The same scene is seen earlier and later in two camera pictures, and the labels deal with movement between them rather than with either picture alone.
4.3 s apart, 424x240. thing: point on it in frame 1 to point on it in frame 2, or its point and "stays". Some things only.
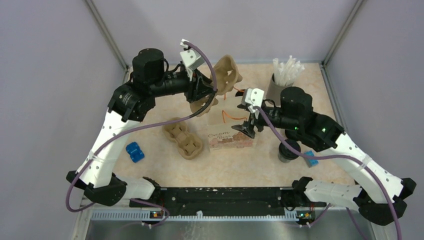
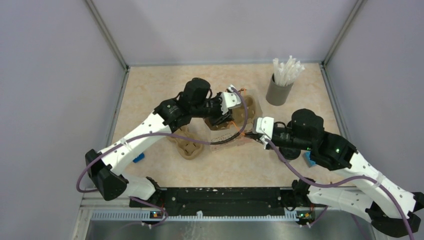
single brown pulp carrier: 227,76 to 242,115
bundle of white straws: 285,74 stays
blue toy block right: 310,161 stays
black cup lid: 285,153 stays
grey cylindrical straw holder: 274,91 stays
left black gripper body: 192,95 to 216,115
